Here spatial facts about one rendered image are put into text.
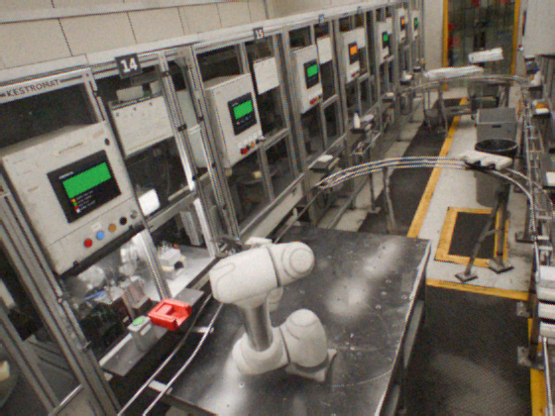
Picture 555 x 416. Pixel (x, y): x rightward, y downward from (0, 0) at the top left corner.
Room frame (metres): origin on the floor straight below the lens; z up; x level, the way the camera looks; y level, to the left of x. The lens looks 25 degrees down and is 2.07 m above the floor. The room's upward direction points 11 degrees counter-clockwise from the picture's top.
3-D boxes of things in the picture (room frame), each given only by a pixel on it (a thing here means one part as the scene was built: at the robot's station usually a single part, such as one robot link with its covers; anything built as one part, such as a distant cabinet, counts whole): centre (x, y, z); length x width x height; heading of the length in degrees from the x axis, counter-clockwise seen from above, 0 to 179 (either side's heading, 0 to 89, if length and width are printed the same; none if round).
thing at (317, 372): (1.28, -0.03, 0.71); 0.22 x 0.18 x 0.06; 147
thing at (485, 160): (2.68, -1.59, 0.84); 0.37 x 0.14 x 0.10; 25
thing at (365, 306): (1.69, -0.06, 0.66); 1.50 x 1.06 x 0.04; 147
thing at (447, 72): (6.15, -3.09, 0.48); 0.88 x 0.56 x 0.96; 75
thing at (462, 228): (2.98, -1.72, 0.01); 1.00 x 0.55 x 0.01; 147
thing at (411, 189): (5.46, -2.41, 0.01); 5.85 x 0.59 x 0.01; 147
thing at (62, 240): (1.49, 0.82, 1.60); 0.42 x 0.29 x 0.46; 147
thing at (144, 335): (1.33, 0.68, 0.97); 0.08 x 0.08 x 0.12; 57
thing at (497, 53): (7.00, -4.12, 0.48); 0.84 x 0.58 x 0.97; 155
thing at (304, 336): (1.27, -0.01, 0.85); 0.18 x 0.16 x 0.22; 100
